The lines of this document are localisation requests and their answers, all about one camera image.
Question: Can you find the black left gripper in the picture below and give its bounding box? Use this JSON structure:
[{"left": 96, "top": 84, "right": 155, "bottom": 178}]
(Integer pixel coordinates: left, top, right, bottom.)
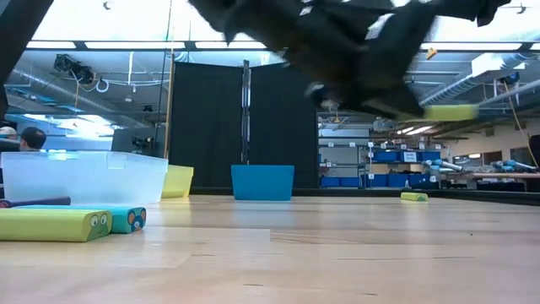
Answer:
[{"left": 286, "top": 0, "right": 435, "bottom": 120}]

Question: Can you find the wooden workbench with robots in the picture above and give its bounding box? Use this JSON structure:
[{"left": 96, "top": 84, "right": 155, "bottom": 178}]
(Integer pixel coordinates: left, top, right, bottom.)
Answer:
[{"left": 438, "top": 170, "right": 540, "bottom": 193}]

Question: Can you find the black office chair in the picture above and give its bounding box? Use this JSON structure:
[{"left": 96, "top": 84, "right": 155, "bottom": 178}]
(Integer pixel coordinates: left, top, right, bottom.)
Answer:
[{"left": 528, "top": 133, "right": 540, "bottom": 169}]

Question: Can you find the blue plastic bin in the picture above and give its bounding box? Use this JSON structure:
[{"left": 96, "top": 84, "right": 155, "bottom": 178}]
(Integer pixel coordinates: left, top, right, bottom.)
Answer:
[{"left": 230, "top": 164, "right": 295, "bottom": 202}]

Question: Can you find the black folding screen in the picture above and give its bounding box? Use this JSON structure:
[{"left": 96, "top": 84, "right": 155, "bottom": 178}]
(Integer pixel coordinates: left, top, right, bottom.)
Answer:
[{"left": 170, "top": 58, "right": 320, "bottom": 190}]

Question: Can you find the tan wooden pole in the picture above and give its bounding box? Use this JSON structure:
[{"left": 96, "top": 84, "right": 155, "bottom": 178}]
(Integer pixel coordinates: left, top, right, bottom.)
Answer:
[{"left": 163, "top": 48, "right": 176, "bottom": 160}]

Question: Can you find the yellow plastic bin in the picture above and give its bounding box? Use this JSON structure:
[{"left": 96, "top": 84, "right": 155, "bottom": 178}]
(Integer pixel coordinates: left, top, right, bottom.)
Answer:
[{"left": 162, "top": 164, "right": 195, "bottom": 199}]

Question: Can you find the long ceiling light strip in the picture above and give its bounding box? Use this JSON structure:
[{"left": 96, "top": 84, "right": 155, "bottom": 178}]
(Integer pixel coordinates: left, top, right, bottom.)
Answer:
[{"left": 24, "top": 40, "right": 540, "bottom": 52}]

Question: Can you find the teal rectangular block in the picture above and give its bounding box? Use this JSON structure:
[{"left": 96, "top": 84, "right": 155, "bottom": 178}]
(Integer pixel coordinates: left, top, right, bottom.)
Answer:
[{"left": 12, "top": 204, "right": 148, "bottom": 235}]

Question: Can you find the clear plastic bin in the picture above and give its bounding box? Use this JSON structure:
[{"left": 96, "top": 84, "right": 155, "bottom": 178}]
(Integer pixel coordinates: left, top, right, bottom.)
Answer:
[{"left": 0, "top": 150, "right": 169, "bottom": 207}]

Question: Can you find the black ceiling-hung device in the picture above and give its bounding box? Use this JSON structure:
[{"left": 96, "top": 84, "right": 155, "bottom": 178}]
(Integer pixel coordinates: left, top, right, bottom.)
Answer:
[{"left": 53, "top": 53, "right": 110, "bottom": 94}]

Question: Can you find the person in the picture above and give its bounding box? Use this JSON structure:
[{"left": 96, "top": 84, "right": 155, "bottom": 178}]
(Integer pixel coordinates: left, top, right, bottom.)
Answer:
[
  {"left": 0, "top": 125, "right": 20, "bottom": 152},
  {"left": 19, "top": 126, "right": 48, "bottom": 153}
]

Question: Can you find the black aluminium table frame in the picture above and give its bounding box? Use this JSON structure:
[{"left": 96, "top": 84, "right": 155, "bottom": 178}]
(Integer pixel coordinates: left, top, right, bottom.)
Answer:
[{"left": 188, "top": 185, "right": 540, "bottom": 207}]

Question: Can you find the yellow hanging cable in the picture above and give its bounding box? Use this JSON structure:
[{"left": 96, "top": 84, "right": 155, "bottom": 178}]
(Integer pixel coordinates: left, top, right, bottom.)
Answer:
[{"left": 501, "top": 79, "right": 540, "bottom": 169}]

